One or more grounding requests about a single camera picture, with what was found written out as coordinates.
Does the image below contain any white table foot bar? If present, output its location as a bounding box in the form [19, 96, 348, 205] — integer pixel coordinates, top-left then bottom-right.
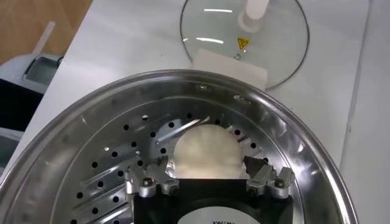
[32, 20, 57, 55]

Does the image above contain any white electric cooking pot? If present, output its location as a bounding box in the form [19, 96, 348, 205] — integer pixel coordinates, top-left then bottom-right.
[191, 48, 269, 91]

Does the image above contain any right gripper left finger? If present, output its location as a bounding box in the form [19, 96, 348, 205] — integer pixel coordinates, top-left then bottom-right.
[124, 155, 180, 198]

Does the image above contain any stainless steel steamer basket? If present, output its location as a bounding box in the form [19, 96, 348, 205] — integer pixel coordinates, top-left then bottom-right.
[0, 69, 360, 224]

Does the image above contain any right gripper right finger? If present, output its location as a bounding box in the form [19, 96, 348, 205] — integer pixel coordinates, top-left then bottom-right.
[243, 155, 296, 200]

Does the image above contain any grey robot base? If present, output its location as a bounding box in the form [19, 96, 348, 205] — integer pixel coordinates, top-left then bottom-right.
[0, 53, 65, 174]

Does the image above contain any glass pot lid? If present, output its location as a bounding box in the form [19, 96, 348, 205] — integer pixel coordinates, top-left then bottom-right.
[179, 0, 311, 89]

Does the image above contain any white steamed baozi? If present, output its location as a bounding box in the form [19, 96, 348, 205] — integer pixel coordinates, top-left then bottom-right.
[172, 124, 249, 180]

